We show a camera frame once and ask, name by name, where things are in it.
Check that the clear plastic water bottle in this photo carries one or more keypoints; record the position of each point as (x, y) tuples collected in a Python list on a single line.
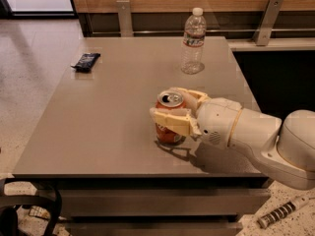
[(193, 42)]

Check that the right metal bracket post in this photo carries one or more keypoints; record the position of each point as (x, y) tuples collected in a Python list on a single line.
[(263, 33)]

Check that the black chair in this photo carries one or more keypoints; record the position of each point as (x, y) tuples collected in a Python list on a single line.
[(39, 206)]

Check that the left metal bracket post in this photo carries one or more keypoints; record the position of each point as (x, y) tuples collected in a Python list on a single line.
[(125, 18)]

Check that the upper grey drawer front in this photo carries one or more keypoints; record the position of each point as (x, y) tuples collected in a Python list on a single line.
[(162, 202)]

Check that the dark blue rxbar wrapper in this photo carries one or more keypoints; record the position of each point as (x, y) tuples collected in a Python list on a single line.
[(86, 62)]

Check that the grey drawer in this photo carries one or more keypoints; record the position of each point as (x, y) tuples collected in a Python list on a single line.
[(155, 229), (162, 202)]

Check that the metal bracket post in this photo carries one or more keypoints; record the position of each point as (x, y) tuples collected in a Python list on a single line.
[(263, 33), (125, 18)]

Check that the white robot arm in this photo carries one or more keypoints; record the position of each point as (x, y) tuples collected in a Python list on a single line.
[(284, 150)]

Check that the horizontal metal rail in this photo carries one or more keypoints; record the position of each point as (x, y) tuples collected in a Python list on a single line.
[(209, 31)]

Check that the lower grey drawer front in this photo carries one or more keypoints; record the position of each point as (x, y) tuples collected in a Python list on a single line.
[(155, 229)]

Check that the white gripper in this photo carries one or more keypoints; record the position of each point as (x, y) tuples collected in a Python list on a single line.
[(218, 119)]

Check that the striped cylinder on floor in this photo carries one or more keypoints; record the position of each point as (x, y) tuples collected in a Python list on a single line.
[(282, 211)]

